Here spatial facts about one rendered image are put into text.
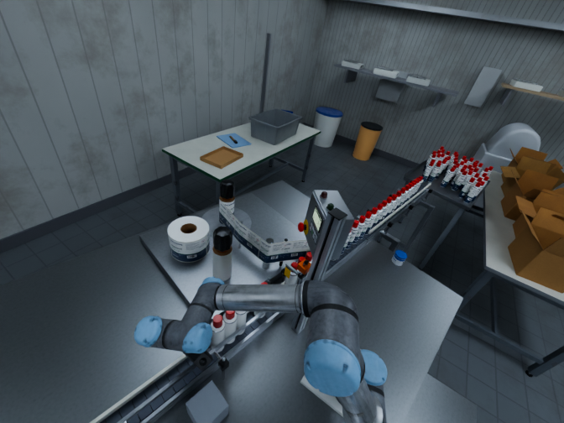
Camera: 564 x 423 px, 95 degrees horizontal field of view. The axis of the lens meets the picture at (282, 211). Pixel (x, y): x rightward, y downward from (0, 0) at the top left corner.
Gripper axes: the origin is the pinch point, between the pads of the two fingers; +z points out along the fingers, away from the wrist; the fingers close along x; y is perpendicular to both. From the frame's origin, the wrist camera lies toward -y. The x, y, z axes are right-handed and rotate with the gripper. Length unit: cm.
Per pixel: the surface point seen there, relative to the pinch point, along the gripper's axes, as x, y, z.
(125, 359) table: 25.7, 20.4, -2.8
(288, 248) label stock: -51, 14, 20
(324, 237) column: -54, -13, -24
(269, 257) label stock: -41.7, 17.5, 20.2
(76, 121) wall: -16, 237, 6
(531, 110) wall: -472, -28, 218
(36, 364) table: 46, 38, -14
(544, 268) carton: -162, -94, 96
